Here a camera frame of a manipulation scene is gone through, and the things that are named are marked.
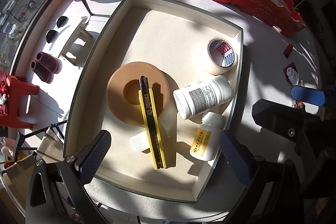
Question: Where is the round cork coaster ring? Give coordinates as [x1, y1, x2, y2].
[106, 61, 171, 127]

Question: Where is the dark red slim lighter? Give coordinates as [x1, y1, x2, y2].
[283, 43, 293, 58]

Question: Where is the small wooden stool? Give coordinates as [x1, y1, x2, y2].
[56, 16, 93, 65]

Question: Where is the white power adapter plug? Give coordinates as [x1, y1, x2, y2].
[286, 67, 299, 86]

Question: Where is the yellow utility knife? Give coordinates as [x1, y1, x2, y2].
[138, 76, 167, 170]

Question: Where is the red plastic stool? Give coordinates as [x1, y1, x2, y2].
[1, 75, 40, 129]

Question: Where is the dark red slippers pair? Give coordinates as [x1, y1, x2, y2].
[30, 52, 60, 84]

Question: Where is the tape roll with blue-red core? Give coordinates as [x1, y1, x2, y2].
[207, 38, 238, 75]

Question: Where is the large white bottle grey label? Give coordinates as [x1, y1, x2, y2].
[173, 76, 232, 120]

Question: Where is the grey shallow storage tray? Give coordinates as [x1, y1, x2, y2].
[64, 0, 243, 203]

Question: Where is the small white bottle yellow label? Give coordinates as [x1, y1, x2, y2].
[189, 112, 226, 161]

